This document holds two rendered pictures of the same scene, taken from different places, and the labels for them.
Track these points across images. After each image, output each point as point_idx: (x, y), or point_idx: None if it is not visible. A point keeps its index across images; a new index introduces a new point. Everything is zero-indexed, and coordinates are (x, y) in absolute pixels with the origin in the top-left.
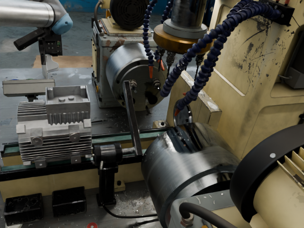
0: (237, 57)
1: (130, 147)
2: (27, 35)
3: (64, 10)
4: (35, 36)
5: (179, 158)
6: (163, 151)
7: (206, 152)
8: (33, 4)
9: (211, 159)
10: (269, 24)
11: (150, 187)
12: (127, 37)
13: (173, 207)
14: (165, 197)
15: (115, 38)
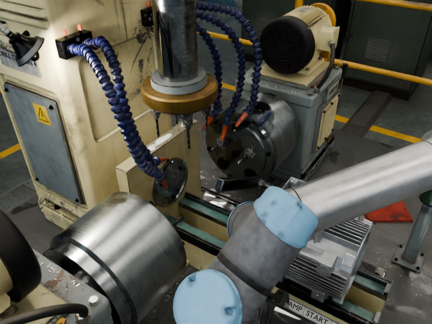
0: (132, 87)
1: (263, 182)
2: (298, 315)
3: (242, 205)
4: (284, 306)
5: (276, 112)
6: (275, 126)
7: (262, 99)
8: (321, 177)
9: (265, 97)
10: (153, 27)
11: (288, 146)
12: (46, 278)
13: (314, 98)
14: (296, 125)
15: (75, 287)
